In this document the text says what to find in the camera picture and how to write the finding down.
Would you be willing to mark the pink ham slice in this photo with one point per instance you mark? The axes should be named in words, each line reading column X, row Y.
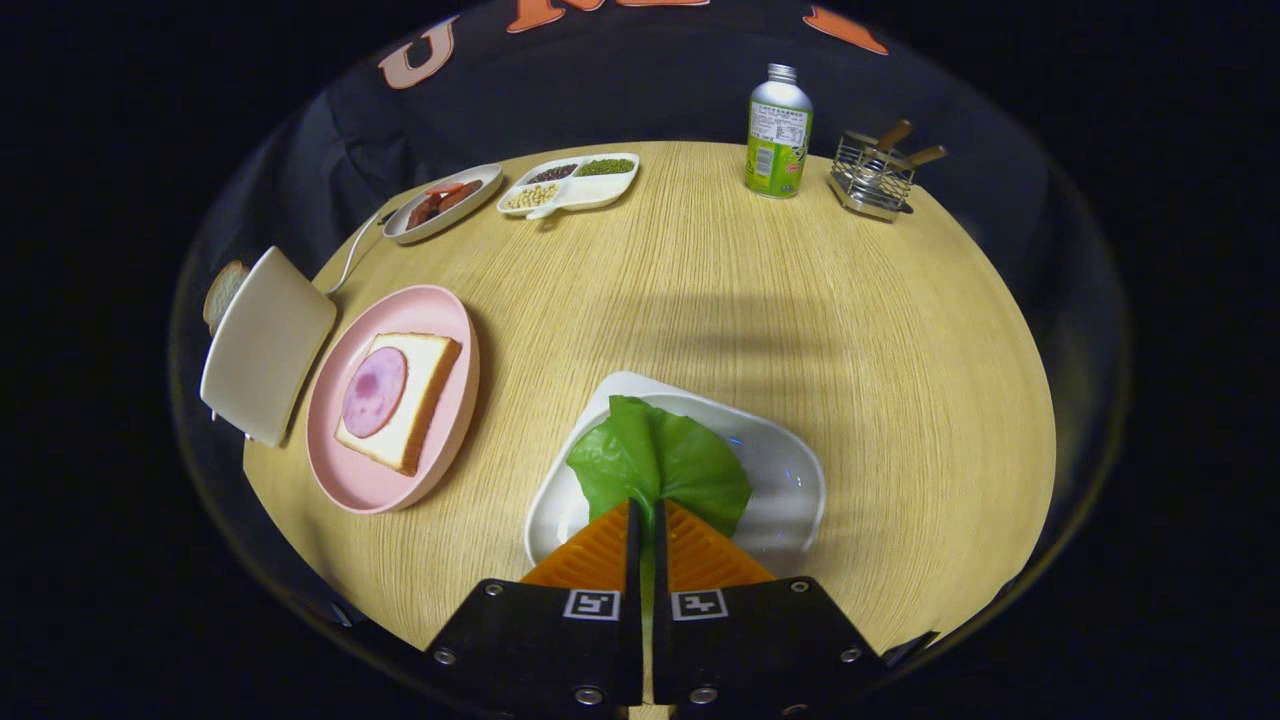
column 373, row 392

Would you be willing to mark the green lettuce leaf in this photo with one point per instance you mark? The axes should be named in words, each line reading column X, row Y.
column 650, row 460

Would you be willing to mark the yellow soybeans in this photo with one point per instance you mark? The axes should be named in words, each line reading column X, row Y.
column 532, row 195

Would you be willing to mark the green label drink bottle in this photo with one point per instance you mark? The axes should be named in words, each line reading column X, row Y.
column 778, row 140

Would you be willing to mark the round-topped bread slice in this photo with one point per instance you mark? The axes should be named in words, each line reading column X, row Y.
column 222, row 295

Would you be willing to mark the pink plate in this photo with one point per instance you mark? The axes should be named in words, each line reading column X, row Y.
column 440, row 310

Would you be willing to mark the green mung beans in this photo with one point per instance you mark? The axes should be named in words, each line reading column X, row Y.
column 605, row 167

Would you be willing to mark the black backdrop cloth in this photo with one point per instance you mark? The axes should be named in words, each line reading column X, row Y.
column 640, row 90

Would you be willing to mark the brown meat piece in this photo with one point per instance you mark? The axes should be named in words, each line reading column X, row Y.
column 422, row 212
column 460, row 196

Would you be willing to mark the dark red beans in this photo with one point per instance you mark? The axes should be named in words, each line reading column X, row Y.
column 552, row 173

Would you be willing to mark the white divided dish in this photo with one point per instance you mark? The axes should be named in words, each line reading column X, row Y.
column 600, row 190

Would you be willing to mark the round beige plate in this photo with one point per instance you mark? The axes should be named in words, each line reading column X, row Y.
column 492, row 178

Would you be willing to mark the square white bread slice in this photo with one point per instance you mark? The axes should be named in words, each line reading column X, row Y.
column 425, row 390

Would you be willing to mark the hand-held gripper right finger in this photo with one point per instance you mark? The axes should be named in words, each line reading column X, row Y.
column 661, row 600

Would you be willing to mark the white plate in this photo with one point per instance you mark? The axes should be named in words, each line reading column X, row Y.
column 780, row 480

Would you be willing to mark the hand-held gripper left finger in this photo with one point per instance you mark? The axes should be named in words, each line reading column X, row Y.
column 633, row 600

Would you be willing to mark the white toaster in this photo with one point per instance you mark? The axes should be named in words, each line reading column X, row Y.
column 265, row 345

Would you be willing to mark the red sausage slice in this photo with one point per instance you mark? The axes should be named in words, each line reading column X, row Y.
column 443, row 189

